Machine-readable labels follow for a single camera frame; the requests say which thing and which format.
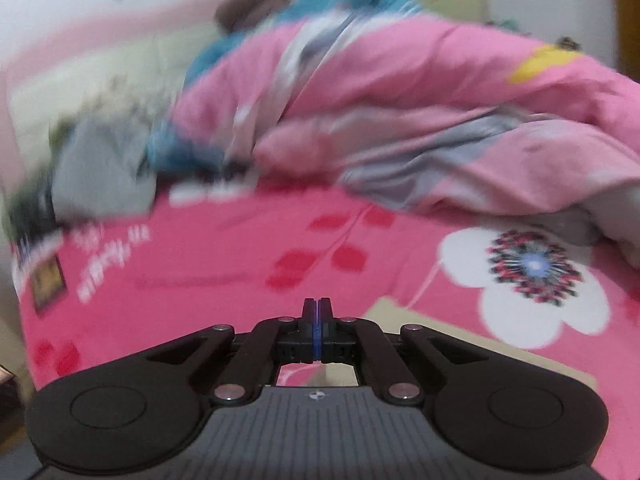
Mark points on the black smartphone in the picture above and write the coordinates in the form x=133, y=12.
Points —
x=47, y=280

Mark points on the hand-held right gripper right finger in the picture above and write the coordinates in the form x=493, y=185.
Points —
x=325, y=330

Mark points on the grey sweatshirt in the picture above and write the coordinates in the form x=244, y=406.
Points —
x=100, y=175

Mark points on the pink floral bed blanket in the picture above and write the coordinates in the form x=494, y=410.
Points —
x=225, y=270

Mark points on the beige pants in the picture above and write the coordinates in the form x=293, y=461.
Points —
x=500, y=355

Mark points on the pink and white headboard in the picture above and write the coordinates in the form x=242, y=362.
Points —
x=90, y=60

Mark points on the wooden door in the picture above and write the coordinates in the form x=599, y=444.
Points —
x=627, y=20

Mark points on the white fluffy blanket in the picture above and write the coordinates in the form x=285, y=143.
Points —
x=125, y=95

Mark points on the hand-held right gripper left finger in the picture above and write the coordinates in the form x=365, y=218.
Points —
x=311, y=330

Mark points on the pink and blue patterned quilt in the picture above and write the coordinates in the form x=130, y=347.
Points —
x=400, y=110

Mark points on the black garment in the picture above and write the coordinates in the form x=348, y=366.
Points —
x=30, y=205

